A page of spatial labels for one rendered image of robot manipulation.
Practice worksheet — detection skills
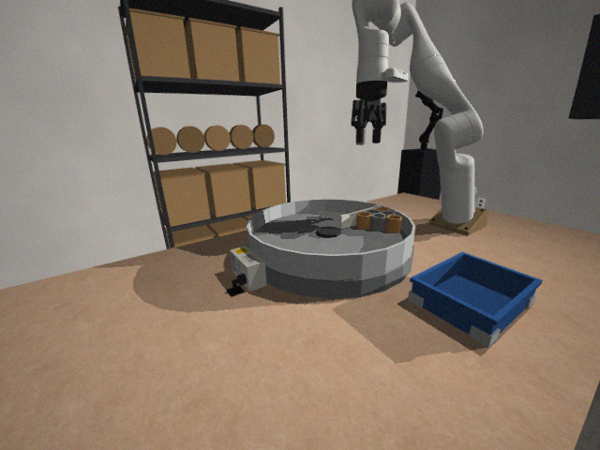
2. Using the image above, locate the blue crate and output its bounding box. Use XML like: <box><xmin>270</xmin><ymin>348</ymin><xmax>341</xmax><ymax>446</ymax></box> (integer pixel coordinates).
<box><xmin>408</xmin><ymin>252</ymin><xmax>543</xmax><ymax>347</ymax></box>

